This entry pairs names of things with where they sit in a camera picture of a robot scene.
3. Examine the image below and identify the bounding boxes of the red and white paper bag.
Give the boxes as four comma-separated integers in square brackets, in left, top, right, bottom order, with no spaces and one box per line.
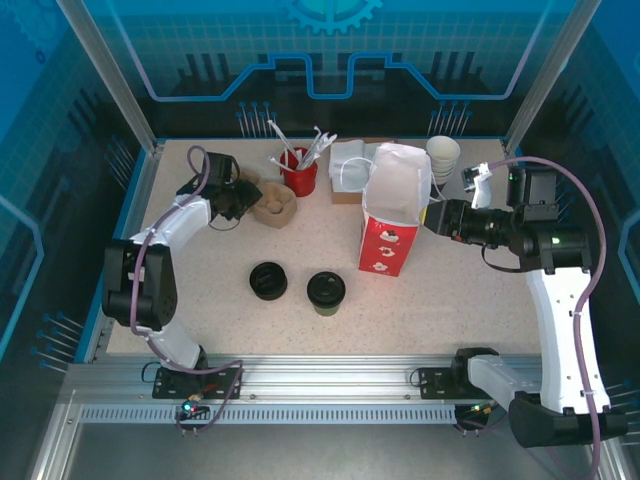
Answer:
[339,142,445,279]

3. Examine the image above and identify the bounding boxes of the black plastic cup lid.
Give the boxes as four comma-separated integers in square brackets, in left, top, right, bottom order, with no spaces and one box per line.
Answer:
[306,271,347,307]

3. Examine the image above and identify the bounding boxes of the black paper cup stack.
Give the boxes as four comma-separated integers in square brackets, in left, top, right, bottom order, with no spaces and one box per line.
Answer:
[424,134,462,201]

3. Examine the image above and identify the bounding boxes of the red plastic cup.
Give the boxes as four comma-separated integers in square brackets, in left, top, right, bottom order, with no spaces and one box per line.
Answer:
[278,146,319,198]

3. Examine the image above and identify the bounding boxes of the stack of white napkins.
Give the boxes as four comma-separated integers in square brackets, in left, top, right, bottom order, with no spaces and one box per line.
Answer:
[329,137,381,206]

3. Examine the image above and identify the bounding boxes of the blue table edge strip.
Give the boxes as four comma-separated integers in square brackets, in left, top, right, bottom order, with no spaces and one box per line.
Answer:
[73,147,159,365]

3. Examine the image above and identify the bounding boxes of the white paper napkin stack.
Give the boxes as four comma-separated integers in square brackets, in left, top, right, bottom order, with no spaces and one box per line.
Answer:
[328,139,381,192]

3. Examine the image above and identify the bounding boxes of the small green-lit circuit board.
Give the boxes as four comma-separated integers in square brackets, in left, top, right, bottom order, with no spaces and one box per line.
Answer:
[462,399,501,420]
[180,397,210,420]

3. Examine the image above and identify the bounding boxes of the grey metal base tray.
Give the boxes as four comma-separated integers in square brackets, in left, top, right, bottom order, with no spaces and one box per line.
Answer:
[64,424,601,480]

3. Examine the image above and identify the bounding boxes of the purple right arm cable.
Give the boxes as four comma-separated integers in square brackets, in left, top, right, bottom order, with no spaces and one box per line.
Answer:
[452,155,609,480]

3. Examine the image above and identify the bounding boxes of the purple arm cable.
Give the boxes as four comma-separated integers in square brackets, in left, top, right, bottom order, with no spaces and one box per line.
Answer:
[128,144,245,437]
[452,155,609,480]

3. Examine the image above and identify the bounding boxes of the aluminium frame post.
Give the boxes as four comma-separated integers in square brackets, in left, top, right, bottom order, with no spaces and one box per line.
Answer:
[501,0,605,156]
[55,0,167,155]

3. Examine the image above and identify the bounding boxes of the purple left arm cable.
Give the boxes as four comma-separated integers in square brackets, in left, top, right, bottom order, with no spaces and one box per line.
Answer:
[128,144,245,437]

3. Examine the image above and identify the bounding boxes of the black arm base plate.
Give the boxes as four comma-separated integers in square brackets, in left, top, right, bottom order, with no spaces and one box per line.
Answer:
[417,366,510,401]
[151,365,245,401]

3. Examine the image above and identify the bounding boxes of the aluminium mounting rail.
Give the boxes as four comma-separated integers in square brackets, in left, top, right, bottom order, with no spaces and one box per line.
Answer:
[64,352,601,401]

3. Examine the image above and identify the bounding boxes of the slotted grey cable duct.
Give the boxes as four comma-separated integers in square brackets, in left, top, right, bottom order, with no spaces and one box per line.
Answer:
[78,403,460,427]

